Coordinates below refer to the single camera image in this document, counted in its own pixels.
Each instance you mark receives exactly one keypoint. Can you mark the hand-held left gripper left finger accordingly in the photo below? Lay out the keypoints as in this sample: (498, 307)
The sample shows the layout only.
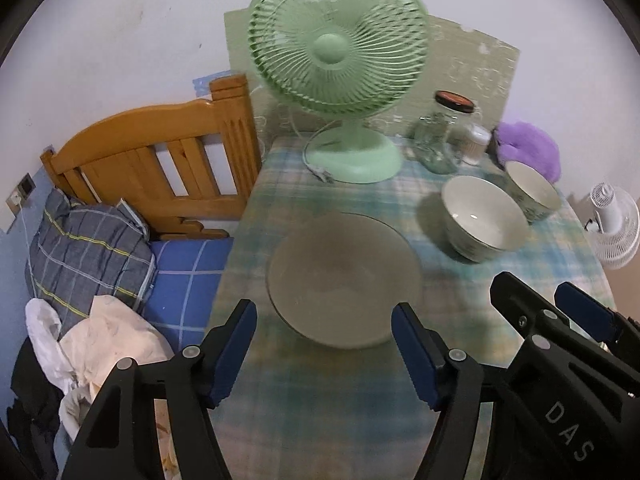
(230, 355)

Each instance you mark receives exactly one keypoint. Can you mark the wide grey floral bowl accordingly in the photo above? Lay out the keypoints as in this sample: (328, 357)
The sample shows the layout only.
(480, 215)

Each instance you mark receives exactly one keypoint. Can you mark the beige wall socket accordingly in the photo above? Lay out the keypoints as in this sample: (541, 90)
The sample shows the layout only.
(14, 204)

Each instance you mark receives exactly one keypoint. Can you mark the small white-lidded jar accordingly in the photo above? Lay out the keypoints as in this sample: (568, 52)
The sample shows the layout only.
(477, 142)

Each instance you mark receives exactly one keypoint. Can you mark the purple plush toy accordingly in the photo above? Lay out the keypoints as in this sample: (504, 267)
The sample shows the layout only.
(530, 145)

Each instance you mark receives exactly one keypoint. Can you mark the black garment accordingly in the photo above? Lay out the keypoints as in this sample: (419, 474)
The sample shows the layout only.
(30, 410)

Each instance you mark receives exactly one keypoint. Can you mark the green printed board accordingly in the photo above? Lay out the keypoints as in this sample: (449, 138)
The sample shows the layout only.
(465, 55)

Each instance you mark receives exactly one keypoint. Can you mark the blue floral ceramic bowl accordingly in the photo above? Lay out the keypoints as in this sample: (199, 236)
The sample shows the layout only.
(535, 185)

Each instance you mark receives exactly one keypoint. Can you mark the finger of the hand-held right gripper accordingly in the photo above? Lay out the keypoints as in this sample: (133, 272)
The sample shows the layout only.
(530, 310)
(585, 310)

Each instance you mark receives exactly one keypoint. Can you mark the grey plaid pillow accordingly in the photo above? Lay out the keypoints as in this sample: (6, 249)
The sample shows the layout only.
(85, 260)

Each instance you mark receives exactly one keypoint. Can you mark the white cloth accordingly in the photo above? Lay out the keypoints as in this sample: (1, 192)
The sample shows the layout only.
(42, 330)

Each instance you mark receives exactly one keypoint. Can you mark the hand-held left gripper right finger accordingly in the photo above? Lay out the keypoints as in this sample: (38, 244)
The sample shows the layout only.
(417, 355)

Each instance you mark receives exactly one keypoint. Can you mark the green desk fan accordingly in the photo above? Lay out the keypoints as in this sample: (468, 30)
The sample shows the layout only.
(330, 50)

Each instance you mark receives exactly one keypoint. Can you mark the white standing fan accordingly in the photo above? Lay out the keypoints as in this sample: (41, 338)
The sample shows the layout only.
(615, 230)

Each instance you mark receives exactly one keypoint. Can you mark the clear glass cup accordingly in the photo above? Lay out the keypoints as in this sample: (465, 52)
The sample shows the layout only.
(435, 145)

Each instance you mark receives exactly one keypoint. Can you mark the cream cloth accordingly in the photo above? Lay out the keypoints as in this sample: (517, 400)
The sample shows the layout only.
(115, 330)

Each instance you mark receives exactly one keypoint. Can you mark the blue tape strip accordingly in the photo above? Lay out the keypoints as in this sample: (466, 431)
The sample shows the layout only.
(205, 84)

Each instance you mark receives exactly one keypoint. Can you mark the plaid tablecloth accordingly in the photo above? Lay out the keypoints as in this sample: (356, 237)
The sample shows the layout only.
(325, 410)

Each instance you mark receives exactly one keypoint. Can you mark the dark wall switch plate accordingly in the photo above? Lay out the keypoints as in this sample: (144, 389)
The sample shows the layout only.
(26, 185)

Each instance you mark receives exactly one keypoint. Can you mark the wooden bed headboard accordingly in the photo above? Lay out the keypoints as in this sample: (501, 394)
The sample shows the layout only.
(125, 145)

